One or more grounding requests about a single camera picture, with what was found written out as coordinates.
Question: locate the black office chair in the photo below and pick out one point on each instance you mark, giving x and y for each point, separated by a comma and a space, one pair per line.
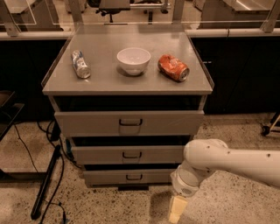
110, 7

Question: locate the grey middle drawer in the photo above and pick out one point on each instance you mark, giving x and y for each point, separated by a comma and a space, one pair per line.
120, 155

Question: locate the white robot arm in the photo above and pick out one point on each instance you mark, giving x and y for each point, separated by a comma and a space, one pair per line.
202, 157

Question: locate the black power strip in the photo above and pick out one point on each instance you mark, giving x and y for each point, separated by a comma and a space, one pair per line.
35, 212

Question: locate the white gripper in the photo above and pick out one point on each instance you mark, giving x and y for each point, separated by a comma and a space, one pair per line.
182, 189

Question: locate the grey drawer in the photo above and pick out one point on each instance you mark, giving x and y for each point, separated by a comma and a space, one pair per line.
124, 177
120, 155
129, 123

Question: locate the crushed blue white can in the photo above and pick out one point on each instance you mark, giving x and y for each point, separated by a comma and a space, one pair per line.
79, 65

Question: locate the grey top drawer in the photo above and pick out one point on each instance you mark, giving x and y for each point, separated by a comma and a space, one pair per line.
129, 123

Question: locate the white bowl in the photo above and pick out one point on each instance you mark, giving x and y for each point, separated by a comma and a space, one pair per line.
133, 60

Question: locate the grey bottom drawer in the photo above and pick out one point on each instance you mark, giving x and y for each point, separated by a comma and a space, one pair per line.
124, 177

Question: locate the wheeled cart base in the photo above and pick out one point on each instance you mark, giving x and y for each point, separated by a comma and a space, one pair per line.
272, 126

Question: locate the grey drawer cabinet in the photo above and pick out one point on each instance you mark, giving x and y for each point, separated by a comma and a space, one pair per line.
109, 88

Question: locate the crushed orange soda can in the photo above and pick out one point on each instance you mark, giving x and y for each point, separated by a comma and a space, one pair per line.
173, 67

